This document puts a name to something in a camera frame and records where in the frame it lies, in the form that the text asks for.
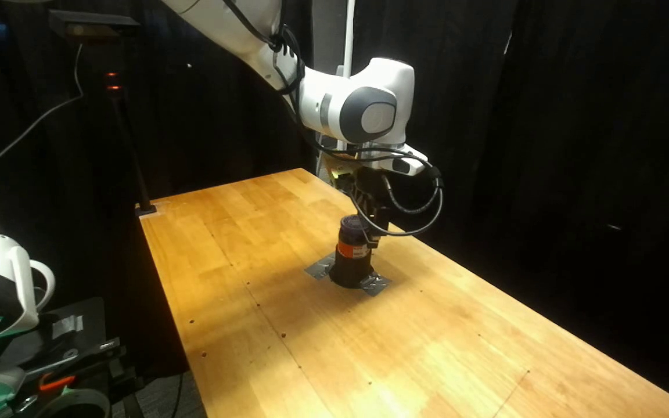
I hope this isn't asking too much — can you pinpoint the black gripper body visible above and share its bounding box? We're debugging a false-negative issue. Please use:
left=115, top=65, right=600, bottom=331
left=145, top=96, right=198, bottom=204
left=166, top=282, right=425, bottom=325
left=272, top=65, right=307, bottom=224
left=332, top=149, right=433, bottom=233

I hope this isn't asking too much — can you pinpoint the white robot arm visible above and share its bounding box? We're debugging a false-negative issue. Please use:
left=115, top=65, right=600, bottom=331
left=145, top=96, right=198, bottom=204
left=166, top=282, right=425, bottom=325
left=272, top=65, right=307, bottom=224
left=160, top=0, right=443, bottom=237

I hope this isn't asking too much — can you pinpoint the dark jar with orange label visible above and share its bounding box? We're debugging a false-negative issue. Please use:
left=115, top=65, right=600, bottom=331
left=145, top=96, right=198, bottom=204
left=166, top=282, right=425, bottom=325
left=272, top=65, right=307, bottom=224
left=335, top=216, right=371, bottom=263

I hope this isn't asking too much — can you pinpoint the grey square plate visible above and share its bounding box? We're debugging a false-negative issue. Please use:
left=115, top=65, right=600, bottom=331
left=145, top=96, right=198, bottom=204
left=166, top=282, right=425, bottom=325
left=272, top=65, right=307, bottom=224
left=307, top=256, right=388, bottom=296

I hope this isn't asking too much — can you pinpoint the orange clamp on left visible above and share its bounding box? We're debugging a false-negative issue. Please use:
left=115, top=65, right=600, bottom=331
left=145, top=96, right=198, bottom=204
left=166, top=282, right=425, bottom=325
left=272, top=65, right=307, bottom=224
left=37, top=375, right=75, bottom=394

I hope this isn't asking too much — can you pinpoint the white VR headset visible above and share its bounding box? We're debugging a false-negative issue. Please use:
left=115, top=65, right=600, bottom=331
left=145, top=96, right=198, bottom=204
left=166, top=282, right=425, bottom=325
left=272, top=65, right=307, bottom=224
left=0, top=234, right=56, bottom=383

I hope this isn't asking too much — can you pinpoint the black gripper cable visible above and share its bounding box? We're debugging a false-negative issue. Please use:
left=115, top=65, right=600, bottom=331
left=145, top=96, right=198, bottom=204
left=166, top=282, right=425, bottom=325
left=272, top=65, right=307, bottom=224
left=352, top=159, right=445, bottom=240

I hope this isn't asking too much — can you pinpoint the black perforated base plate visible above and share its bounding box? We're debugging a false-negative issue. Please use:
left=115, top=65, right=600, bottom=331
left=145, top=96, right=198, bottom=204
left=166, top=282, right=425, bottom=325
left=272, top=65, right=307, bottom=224
left=0, top=297, right=124, bottom=418

